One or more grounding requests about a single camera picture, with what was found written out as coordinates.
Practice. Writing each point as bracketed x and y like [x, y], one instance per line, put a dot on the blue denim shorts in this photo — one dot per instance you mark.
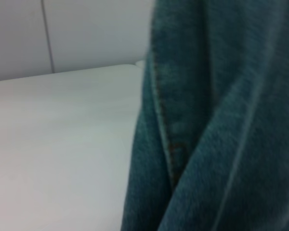
[219, 120]

